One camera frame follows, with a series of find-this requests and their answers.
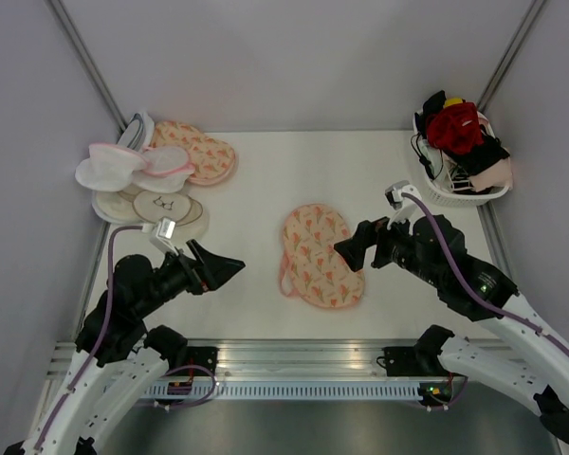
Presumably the white blue-trimmed mesh bag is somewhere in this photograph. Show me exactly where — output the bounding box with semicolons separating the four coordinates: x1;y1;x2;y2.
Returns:
117;111;155;152

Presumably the red bra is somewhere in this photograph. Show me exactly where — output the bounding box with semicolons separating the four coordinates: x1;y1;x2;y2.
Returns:
426;101;484;155

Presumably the cream round mesh bag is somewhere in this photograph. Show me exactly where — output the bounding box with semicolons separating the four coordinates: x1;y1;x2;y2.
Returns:
91;191;140;225

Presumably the white pink-trimmed mesh bag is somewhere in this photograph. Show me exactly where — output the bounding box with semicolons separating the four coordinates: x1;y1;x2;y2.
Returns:
75;143;149;192

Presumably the white slotted cable duct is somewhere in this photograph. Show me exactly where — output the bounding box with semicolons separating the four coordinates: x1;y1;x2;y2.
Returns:
142;381;450;401

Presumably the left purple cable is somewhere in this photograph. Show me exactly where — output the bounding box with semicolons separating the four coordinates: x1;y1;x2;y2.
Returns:
32;222;219;451

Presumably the peach floral mesh laundry bag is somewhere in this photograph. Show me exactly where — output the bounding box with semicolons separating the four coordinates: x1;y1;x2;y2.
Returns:
278;204;365;310

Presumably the pink bra in basket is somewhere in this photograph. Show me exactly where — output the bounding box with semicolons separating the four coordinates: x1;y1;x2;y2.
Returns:
452;158;513;194

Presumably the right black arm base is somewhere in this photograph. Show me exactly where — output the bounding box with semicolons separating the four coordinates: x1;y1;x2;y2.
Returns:
379;346;428;377

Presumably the black bra in basket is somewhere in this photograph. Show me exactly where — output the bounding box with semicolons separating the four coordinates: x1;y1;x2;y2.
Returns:
416;90;509;175

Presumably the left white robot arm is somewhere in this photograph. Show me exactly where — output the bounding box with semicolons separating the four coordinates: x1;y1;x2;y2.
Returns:
5;240;246;454

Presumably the white plastic laundry basket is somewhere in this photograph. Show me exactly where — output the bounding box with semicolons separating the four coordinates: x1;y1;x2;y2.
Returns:
404;109;512;208

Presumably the yellow garment in basket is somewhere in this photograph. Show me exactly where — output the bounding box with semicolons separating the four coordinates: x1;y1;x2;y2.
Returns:
443;98;465;108

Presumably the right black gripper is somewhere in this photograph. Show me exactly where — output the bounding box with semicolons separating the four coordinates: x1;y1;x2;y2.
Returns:
333;204;444;287

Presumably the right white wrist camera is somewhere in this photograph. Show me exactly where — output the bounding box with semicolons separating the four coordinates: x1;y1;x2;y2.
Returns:
385;180;422;228

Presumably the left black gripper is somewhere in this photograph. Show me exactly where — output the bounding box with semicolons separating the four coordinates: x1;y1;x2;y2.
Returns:
136;238;246;317

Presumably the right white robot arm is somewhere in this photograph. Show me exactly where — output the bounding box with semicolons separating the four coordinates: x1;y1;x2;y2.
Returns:
334;215;569;445

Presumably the aluminium mounting rail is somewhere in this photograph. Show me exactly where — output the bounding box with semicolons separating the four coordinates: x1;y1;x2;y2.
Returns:
46;338;527;380

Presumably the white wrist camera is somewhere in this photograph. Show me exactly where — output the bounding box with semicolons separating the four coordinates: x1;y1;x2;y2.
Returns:
385;180;422;228
141;217;177;254

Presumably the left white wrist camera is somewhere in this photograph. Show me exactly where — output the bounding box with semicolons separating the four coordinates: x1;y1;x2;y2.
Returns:
141;217;177;254

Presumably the beige bag with bra print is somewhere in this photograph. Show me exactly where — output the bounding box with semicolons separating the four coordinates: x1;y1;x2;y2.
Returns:
132;191;204;227

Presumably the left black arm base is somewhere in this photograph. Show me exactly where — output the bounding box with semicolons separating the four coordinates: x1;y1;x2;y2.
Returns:
181;346;219;377

